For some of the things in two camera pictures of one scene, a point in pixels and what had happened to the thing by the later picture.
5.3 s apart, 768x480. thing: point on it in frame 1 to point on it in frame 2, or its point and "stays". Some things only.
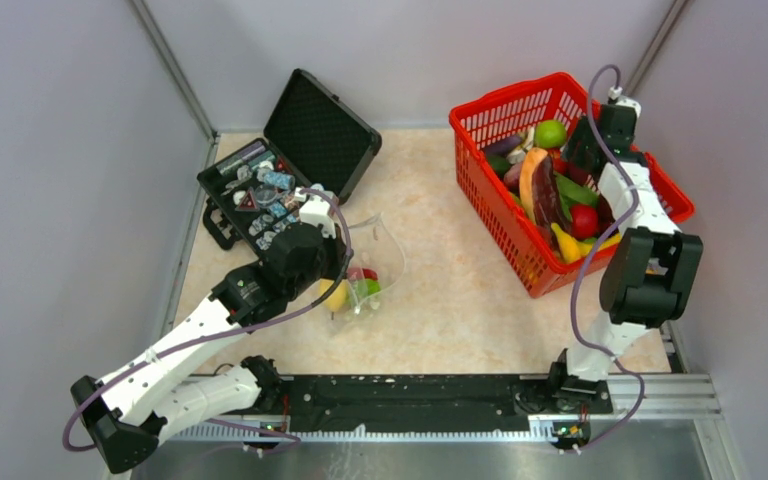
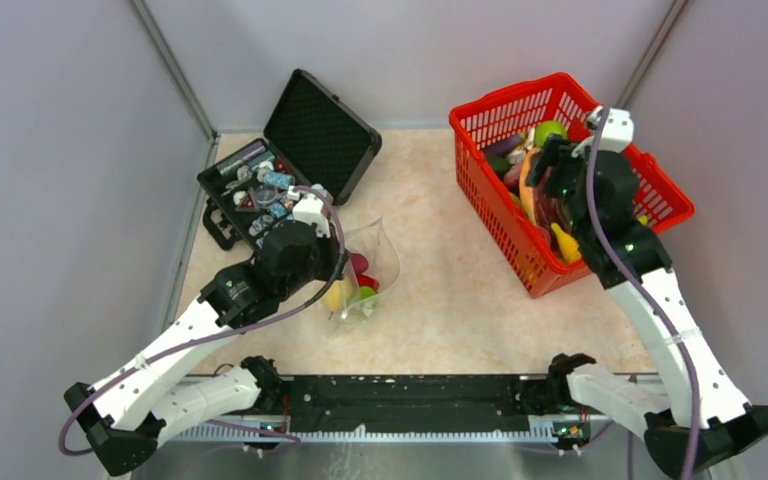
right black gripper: [580, 135] to [557, 153]
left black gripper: [325, 275] stays
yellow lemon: [337, 299] stays
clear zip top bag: [377, 266] stays
